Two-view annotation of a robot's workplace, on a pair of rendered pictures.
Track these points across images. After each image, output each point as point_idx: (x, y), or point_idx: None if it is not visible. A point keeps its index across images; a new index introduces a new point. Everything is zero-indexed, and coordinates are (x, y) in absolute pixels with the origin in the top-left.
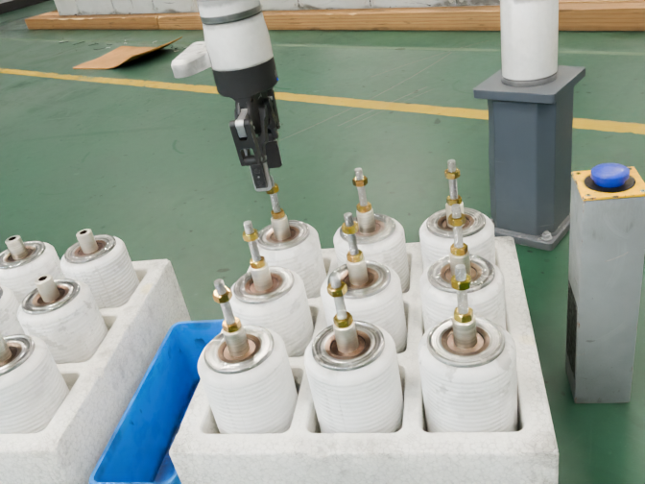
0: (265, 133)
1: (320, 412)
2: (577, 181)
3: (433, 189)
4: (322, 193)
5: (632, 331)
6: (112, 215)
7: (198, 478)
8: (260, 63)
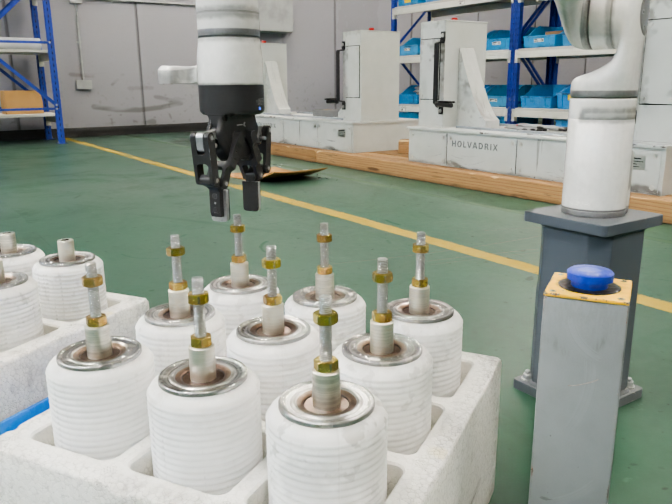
0: (231, 159)
1: (151, 449)
2: (552, 279)
3: (487, 334)
4: (370, 311)
5: (600, 499)
6: (167, 283)
7: (4, 489)
8: (240, 84)
